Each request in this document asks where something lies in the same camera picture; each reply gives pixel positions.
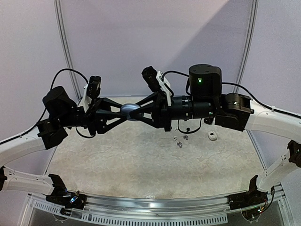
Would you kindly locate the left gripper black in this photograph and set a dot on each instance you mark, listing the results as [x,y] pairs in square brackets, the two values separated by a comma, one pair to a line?
[99,113]

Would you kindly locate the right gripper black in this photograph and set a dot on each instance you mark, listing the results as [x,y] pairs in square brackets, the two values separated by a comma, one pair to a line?
[163,111]

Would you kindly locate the blue-grey earbud charging case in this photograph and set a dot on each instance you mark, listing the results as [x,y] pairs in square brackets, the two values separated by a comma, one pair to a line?
[126,109]

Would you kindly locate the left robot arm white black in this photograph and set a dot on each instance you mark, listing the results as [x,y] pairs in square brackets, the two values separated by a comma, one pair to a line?
[48,133]

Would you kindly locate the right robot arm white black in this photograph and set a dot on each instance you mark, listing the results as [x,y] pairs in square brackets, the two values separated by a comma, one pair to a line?
[205,100]

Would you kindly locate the white earbud charging case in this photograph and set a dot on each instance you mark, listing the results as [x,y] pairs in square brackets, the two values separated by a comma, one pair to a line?
[212,136]

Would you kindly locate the silver earbud lower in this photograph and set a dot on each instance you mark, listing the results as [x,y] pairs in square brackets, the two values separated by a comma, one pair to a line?
[179,144]

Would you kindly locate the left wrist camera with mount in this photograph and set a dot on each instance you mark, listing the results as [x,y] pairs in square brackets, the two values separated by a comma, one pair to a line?
[91,92]

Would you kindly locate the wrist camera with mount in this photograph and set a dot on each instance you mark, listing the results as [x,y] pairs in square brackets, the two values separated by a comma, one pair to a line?
[91,92]
[156,82]

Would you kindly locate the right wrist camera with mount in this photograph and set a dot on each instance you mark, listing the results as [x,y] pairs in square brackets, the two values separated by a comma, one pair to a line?
[156,82]

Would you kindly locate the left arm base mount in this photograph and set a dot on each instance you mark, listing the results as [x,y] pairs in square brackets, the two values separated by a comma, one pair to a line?
[61,196]

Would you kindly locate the aluminium front rail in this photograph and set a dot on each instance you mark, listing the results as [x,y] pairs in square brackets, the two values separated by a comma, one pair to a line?
[116,211]

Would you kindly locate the left aluminium frame post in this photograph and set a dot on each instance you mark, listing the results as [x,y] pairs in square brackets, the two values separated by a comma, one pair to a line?
[65,47]

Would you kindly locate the aluminium frame post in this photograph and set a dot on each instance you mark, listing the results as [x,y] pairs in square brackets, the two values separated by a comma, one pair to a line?
[65,47]
[242,66]

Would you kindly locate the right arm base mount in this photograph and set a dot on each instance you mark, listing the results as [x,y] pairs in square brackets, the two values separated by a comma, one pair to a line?
[250,198]

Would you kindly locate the right aluminium frame post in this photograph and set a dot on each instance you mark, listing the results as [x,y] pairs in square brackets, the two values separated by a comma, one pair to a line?
[242,66]

